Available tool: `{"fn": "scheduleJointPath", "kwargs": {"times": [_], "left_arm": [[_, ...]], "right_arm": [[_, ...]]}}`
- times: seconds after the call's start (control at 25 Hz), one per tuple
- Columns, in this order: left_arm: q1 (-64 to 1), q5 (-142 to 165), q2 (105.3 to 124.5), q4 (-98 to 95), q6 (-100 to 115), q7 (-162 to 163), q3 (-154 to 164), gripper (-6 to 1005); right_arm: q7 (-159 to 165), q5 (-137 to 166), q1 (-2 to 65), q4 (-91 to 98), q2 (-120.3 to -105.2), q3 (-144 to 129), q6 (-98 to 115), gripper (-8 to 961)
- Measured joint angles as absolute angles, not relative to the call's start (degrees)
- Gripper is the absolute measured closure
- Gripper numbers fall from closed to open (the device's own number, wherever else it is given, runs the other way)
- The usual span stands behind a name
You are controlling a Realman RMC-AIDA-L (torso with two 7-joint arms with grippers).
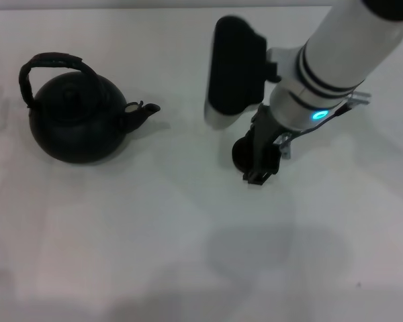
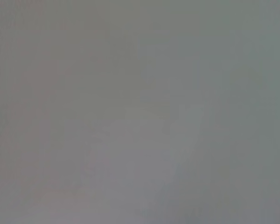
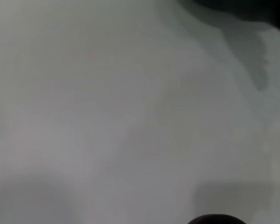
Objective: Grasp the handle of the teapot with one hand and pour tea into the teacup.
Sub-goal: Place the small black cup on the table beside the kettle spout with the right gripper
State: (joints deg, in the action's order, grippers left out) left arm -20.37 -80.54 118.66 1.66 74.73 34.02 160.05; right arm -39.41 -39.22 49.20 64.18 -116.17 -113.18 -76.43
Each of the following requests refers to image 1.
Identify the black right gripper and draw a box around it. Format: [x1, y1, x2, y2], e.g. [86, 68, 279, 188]
[242, 103, 283, 187]

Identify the small dark teacup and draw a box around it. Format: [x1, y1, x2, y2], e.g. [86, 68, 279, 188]
[231, 136, 257, 172]

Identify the black round teapot with handle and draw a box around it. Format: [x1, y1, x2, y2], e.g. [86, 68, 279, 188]
[19, 52, 162, 165]

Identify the silver metal wrist bracket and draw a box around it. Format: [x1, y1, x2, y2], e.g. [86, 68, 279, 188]
[273, 90, 371, 159]

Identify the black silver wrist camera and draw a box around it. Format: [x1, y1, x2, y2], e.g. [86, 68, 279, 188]
[204, 15, 280, 130]

